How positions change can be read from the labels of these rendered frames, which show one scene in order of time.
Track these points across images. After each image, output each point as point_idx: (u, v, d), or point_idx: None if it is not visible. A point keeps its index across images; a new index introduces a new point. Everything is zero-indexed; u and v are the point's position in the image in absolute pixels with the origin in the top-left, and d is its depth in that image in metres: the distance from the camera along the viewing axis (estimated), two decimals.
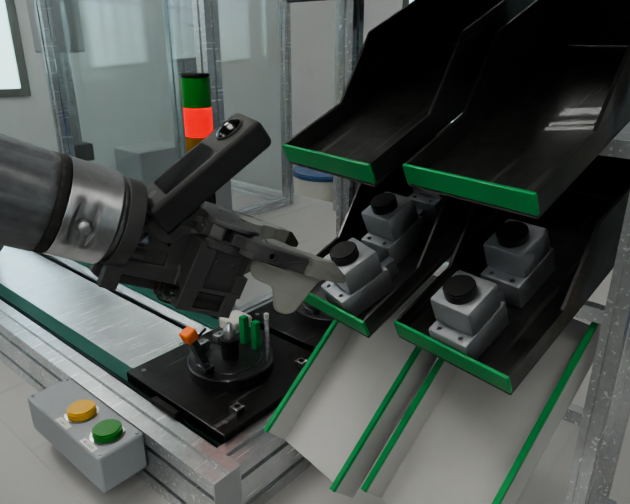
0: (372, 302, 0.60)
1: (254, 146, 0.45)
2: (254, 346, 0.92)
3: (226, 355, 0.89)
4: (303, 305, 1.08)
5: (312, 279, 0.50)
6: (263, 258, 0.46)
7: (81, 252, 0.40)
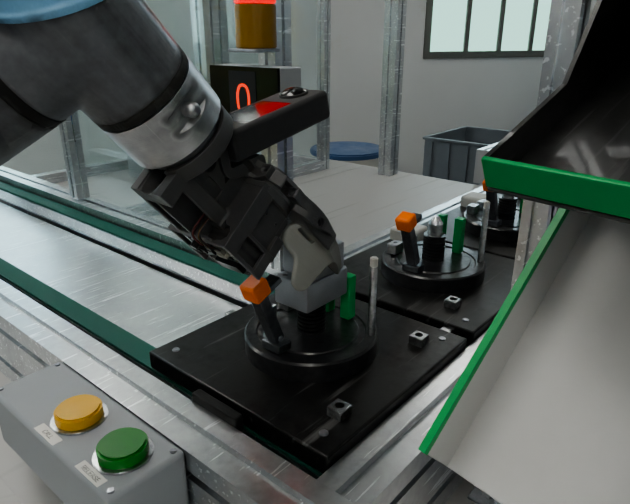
0: (328, 299, 0.56)
1: (319, 111, 0.47)
2: (346, 314, 0.60)
3: (306, 325, 0.57)
4: (396, 262, 0.75)
5: (327, 259, 0.51)
6: (314, 220, 0.46)
7: (171, 141, 0.36)
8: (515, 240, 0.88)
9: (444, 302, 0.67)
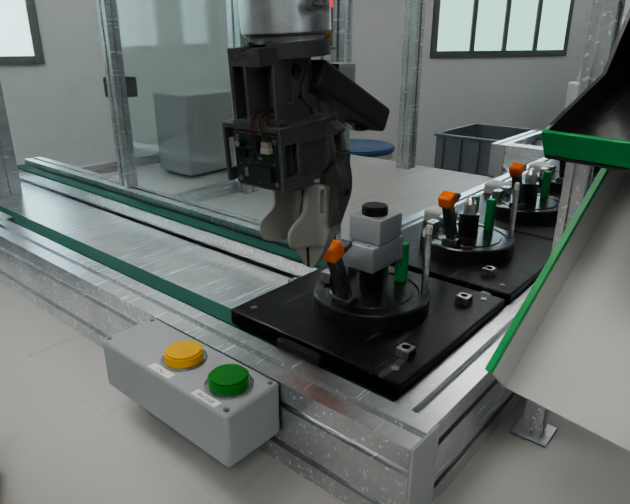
0: (388, 262, 0.64)
1: (380, 117, 0.54)
2: (400, 278, 0.69)
3: (368, 285, 0.65)
4: (435, 237, 0.84)
5: (320, 239, 0.53)
6: (344, 185, 0.49)
7: (293, 10, 0.42)
8: (538, 221, 0.97)
9: (481, 270, 0.76)
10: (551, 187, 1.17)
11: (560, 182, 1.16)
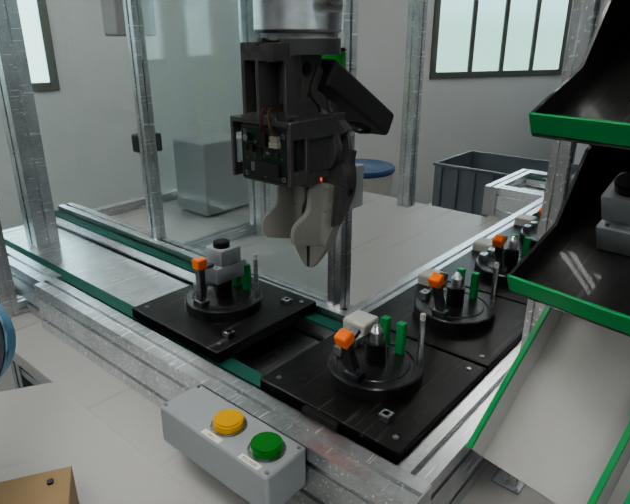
0: (231, 277, 0.99)
1: (384, 121, 0.55)
2: (245, 287, 1.04)
3: (220, 292, 1.00)
4: (341, 365, 0.80)
5: (322, 238, 0.53)
6: (349, 185, 0.50)
7: (308, 7, 0.43)
8: (461, 331, 0.93)
9: (378, 416, 0.72)
10: (488, 277, 1.13)
11: None
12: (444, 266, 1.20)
